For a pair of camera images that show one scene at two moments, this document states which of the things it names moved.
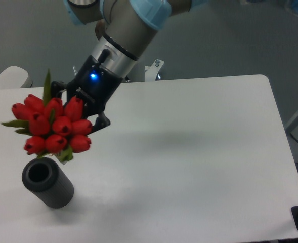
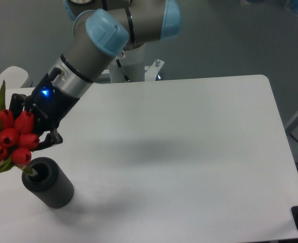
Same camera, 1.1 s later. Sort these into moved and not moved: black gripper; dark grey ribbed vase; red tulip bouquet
Moved: black gripper; red tulip bouquet
Not moved: dark grey ribbed vase
